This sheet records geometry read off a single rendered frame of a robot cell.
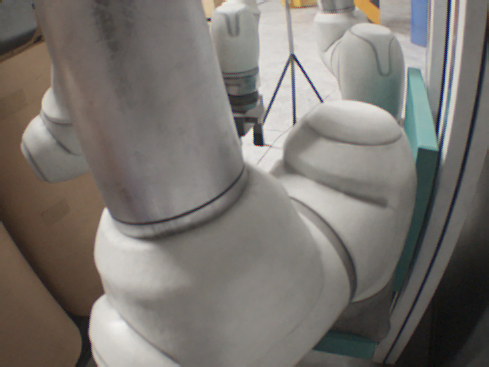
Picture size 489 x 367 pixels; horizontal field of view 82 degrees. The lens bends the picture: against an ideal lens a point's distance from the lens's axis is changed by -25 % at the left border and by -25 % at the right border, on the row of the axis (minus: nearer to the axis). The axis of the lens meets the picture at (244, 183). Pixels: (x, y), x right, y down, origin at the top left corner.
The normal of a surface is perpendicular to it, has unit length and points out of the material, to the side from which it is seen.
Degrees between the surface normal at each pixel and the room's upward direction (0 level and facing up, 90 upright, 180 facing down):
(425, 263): 90
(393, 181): 63
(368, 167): 52
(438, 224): 90
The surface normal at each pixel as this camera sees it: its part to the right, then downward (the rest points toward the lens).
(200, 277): 0.12, -0.14
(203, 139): 0.73, 0.18
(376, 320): -0.03, -0.64
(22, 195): 0.37, 0.51
